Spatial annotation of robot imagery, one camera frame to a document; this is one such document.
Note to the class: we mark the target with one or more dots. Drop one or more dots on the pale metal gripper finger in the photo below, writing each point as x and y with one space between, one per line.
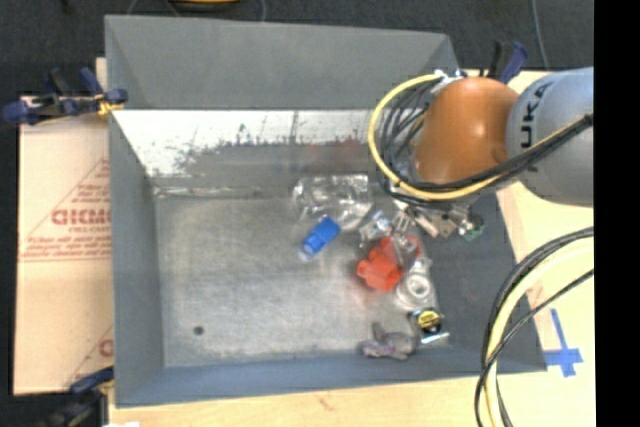
376 226
403 240

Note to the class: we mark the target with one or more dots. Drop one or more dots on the red spray bottle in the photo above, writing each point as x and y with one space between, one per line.
377 267

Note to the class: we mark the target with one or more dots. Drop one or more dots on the clear plastic bottle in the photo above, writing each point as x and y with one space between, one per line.
330 195

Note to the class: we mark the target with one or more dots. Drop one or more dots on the blue spray bottle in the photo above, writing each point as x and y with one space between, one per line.
320 237

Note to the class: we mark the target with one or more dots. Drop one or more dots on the yellow and black tape measure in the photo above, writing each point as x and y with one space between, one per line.
430 322

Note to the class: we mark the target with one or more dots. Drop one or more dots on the purple crumpled cloth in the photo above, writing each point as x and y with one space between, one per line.
387 345

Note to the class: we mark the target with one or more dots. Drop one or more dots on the grey metal bin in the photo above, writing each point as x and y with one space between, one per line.
250 275

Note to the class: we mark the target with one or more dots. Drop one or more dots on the brown cardboard board, red print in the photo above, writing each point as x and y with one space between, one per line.
60 265

